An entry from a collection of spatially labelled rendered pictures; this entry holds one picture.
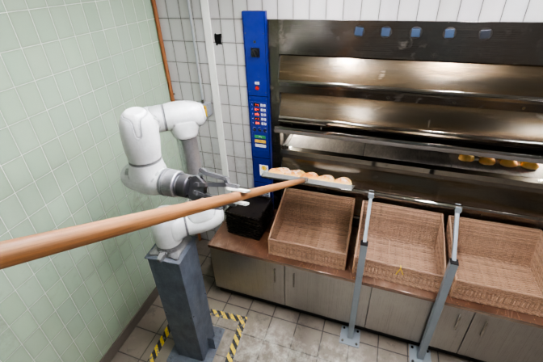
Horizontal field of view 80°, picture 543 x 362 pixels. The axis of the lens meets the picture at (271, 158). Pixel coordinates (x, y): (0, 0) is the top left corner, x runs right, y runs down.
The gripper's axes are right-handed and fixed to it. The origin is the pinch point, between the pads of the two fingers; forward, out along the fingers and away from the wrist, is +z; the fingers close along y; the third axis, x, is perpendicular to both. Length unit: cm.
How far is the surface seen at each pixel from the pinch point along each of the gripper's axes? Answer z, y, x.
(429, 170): 74, -16, -149
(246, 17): -51, -95, -98
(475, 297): 108, 56, -133
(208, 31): -80, -88, -104
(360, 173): 30, -7, -156
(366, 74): 26, -69, -117
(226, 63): -70, -70, -116
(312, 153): -6, -16, -148
